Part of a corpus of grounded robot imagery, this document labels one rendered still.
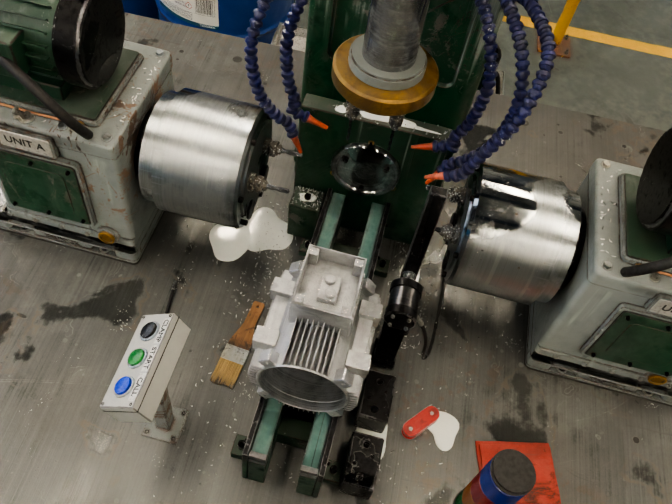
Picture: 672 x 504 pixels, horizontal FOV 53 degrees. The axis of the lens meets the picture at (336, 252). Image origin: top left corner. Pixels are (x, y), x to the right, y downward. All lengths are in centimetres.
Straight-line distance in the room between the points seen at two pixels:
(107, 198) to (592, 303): 94
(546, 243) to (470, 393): 37
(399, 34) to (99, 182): 63
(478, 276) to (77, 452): 80
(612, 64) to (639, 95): 24
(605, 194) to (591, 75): 235
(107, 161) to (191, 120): 17
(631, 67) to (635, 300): 263
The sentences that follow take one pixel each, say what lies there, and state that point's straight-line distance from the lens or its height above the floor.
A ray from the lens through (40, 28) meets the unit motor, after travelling 125.
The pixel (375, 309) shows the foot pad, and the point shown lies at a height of 108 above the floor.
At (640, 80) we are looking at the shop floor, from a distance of 378.
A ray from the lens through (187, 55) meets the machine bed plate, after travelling 200.
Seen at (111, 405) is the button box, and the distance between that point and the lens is 109.
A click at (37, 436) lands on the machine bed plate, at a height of 80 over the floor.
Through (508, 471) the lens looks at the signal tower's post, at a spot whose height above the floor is 122.
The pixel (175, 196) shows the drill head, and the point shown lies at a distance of 131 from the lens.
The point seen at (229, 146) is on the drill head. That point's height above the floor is 115.
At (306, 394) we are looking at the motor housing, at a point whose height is 94.
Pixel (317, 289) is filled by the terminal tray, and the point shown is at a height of 111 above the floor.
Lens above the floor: 205
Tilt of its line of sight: 54 degrees down
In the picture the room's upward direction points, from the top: 11 degrees clockwise
